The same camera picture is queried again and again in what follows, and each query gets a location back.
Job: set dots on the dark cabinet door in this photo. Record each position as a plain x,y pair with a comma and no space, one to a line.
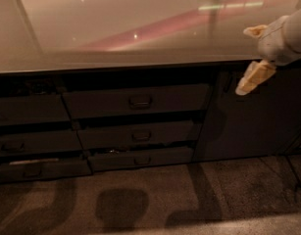
263,122

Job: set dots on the dark metal stand legs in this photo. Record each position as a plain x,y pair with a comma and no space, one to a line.
290,164

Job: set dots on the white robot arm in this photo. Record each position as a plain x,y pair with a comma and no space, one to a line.
279,44

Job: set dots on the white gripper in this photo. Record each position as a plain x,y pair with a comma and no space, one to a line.
272,45

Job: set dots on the dark drawer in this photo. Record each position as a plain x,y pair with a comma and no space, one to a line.
32,109
61,168
144,158
38,143
139,134
136,101

